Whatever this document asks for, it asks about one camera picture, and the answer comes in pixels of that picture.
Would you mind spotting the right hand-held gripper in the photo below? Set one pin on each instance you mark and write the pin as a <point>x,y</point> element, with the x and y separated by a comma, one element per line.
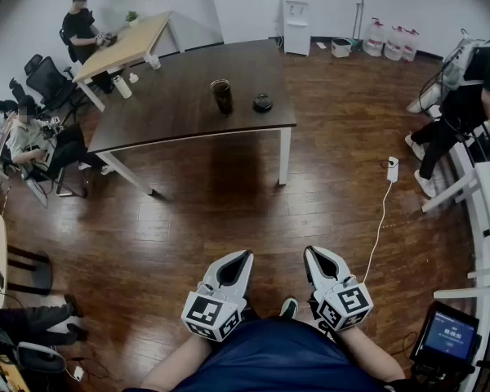
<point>345,302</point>

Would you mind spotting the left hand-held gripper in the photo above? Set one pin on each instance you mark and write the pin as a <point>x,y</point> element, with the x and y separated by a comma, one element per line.
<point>212,313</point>

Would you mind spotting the black round lid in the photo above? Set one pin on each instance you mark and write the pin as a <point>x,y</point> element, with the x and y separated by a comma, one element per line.
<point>263,103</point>

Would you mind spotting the dark metal tumbler cup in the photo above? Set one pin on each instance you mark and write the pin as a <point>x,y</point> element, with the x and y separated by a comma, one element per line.
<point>222,98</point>

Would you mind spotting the person's left forearm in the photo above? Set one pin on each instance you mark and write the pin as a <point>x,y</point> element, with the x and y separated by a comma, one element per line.
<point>175,363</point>

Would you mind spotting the person's right forearm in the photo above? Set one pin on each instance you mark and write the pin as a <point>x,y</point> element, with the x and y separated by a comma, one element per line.
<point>367,349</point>

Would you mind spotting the clear plastic cup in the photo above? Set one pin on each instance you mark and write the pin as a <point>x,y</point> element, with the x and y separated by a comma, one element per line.
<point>155,63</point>

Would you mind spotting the person's dark shoe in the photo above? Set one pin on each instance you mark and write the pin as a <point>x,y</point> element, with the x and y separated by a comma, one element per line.
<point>289,308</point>

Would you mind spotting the person's navy blue shirt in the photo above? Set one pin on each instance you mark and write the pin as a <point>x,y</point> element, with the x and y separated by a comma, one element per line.
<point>269,357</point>

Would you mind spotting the white power strip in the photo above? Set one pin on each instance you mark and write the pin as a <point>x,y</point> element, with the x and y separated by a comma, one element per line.
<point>393,169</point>

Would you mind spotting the black framed tablet screen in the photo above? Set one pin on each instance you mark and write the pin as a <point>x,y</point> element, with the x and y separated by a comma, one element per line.
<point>447,335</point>

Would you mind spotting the small white charger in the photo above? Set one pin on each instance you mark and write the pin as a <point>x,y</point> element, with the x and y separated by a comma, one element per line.
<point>78,373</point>

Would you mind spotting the dark brown table white legs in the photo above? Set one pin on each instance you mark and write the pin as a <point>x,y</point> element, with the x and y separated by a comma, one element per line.
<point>167,96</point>

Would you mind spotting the black stool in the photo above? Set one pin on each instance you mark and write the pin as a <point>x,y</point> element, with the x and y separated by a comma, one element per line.
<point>30,270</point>

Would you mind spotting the white insulated bottle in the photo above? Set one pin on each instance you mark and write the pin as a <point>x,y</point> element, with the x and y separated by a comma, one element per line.
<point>122,87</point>

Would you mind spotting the small white bottle cap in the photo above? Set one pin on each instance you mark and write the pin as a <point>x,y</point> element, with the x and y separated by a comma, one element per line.
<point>134,78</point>

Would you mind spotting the white plastic bin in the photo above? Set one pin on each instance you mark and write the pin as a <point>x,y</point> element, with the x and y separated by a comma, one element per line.
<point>341,48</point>

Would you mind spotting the clear water jug red cap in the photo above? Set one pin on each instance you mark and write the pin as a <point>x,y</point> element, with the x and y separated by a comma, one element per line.
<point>394,45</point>
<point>411,47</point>
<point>373,39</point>

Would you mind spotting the white water dispenser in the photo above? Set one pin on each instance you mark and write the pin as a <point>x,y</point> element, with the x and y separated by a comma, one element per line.
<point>297,23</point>

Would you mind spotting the light wooden table white legs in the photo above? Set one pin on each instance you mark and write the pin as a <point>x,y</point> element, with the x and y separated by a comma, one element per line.
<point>126,47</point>

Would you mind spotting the black office chair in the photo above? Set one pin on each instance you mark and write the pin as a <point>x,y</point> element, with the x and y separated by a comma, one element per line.
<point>49,82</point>

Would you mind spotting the small green potted plant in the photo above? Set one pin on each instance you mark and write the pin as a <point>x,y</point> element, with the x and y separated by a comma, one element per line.
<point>132,17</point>

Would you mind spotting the white desk frame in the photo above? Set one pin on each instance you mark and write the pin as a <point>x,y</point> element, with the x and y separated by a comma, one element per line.
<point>486,227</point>

